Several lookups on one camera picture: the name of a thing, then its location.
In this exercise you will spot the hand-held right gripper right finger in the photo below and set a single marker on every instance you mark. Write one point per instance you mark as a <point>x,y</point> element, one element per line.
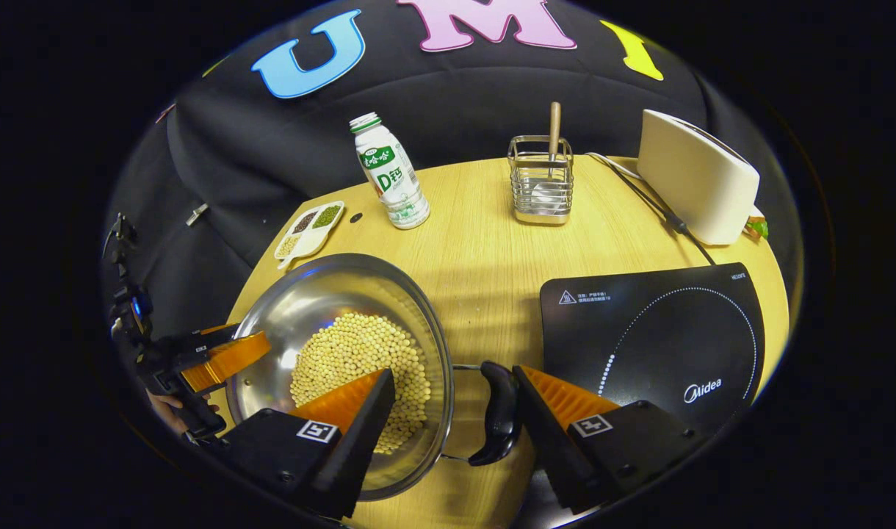
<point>543,433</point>

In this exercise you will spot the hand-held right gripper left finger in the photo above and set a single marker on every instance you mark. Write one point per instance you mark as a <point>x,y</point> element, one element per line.
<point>360,433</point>

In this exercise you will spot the sandwich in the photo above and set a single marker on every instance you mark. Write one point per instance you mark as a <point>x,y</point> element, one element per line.
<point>758,226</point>

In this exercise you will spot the stainless steel pot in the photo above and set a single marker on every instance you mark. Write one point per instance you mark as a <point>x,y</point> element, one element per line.
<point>308,301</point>

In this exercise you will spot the pile of yellow soybeans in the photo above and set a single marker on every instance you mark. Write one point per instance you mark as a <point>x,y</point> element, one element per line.
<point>352,353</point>

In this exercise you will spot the white drink bottle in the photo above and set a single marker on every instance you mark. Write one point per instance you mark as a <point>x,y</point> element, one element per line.
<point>389,176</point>

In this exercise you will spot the black backdrop cloth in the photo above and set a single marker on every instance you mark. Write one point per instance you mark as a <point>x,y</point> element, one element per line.
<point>272,147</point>

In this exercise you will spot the black induction cooktop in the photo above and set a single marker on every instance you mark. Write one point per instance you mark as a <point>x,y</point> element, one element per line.
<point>639,338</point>

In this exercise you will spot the silver metal clip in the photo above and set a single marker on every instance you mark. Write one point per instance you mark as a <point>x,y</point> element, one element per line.
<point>196,214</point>

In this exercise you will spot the copper metal clip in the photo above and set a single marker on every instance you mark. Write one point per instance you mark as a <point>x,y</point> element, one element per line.
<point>165,112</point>

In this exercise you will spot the white divided bean dish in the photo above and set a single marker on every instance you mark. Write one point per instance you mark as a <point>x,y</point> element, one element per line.
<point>308,231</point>

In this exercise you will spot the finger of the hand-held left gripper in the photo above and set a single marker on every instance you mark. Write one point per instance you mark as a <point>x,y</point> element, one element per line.
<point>220,330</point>
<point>224,361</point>

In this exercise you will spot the white toaster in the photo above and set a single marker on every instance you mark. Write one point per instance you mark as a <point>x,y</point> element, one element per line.
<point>694,180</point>

